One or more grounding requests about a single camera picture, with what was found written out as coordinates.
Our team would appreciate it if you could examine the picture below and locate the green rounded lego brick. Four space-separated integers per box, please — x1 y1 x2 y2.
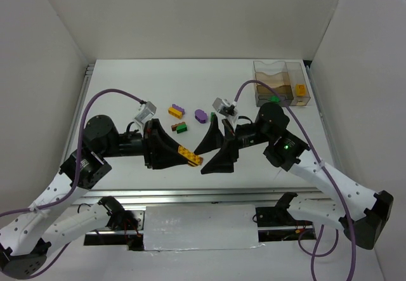
269 96 280 103

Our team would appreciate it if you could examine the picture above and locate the yellow striped lego brick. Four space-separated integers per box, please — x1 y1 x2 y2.
178 145 203 167

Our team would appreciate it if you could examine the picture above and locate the yellow butterfly lego brick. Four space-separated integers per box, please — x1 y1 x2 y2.
295 84 307 97

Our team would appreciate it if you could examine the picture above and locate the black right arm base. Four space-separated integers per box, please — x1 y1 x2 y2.
252 207 313 230

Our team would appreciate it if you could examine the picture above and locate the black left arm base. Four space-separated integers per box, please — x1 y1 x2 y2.
83 211 145 251

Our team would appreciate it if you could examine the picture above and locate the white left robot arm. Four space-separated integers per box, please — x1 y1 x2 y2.
1 115 202 279

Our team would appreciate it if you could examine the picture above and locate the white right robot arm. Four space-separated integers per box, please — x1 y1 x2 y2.
195 98 393 250

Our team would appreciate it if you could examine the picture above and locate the brown flat lego plate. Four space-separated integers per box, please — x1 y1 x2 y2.
171 122 185 131

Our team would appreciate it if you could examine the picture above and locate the green curved lego brick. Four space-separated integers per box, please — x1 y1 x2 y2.
176 122 188 134

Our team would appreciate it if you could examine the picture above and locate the purple rounded lego brick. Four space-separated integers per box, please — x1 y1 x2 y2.
194 109 208 124

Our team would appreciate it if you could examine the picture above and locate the yellow rectangular lego brick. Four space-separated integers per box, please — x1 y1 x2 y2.
168 107 183 119

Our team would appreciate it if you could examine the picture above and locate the clear narrow sorting bin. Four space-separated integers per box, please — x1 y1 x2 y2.
286 62 311 107

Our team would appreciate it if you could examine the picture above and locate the purple flat lego plate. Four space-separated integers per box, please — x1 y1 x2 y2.
171 104 185 115

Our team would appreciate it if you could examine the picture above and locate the clear stepped sorting container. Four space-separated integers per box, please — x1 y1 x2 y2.
253 60 293 107

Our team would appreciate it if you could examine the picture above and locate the white foil cover panel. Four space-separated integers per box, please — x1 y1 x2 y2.
143 205 259 251

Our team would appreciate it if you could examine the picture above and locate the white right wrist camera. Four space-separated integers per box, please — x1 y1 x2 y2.
213 98 238 126

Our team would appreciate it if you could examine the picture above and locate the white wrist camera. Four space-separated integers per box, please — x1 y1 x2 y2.
134 101 157 124
213 98 238 126

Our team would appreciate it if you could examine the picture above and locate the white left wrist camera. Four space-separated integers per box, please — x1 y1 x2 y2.
134 101 157 124

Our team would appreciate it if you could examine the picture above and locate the aluminium table edge rail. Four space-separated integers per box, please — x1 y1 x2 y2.
74 188 331 206

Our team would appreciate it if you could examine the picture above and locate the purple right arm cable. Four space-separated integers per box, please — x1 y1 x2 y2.
233 80 357 281

